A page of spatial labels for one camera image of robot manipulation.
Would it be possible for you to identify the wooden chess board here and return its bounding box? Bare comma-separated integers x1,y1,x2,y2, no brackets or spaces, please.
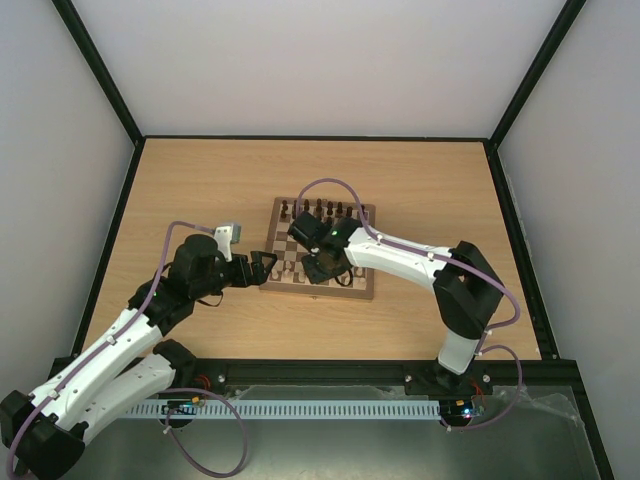
259,197,375,300

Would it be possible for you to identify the black enclosure frame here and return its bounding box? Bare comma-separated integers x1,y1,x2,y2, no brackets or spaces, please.
51,1,614,479

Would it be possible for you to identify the purple cable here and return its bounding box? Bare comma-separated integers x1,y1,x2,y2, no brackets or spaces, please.
297,177,524,433
7,220,249,476

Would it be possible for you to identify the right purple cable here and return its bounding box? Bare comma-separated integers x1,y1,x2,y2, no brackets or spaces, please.
297,177,524,433

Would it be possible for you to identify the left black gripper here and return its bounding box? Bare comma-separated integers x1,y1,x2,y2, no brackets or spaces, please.
193,251,278,299

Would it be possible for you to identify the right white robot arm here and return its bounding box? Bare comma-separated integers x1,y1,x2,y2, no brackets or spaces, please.
288,212,504,392

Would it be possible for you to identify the white slotted cable duct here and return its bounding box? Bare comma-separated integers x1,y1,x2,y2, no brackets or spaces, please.
122,399,441,421

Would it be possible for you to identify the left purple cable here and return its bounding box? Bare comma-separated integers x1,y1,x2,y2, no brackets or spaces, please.
7,220,249,476

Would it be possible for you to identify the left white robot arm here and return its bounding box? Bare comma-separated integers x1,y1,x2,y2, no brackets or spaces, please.
1,234,277,479

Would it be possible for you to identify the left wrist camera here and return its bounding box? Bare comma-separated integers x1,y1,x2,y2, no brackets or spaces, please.
213,222,241,262

